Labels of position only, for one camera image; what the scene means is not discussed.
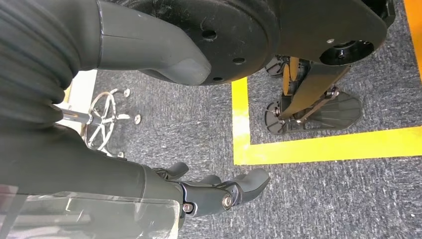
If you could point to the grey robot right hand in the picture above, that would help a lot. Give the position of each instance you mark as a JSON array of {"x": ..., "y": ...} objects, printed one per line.
[{"x": 82, "y": 171}]

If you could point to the clear plastic plate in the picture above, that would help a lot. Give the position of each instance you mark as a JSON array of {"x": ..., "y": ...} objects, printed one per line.
[{"x": 99, "y": 219}]

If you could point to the chrome stool base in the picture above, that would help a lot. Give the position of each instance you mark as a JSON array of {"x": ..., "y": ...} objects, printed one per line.
[{"x": 77, "y": 117}]

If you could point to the black robot waist body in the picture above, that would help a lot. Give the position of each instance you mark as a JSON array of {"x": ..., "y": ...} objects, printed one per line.
[{"x": 237, "y": 26}]

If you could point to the black robot foot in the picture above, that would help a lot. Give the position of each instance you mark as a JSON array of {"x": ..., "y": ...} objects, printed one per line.
[
  {"x": 275, "y": 67},
  {"x": 336, "y": 112}
]

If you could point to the black and yellow robot leg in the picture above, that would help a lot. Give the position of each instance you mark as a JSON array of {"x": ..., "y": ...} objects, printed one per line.
[{"x": 313, "y": 82}]

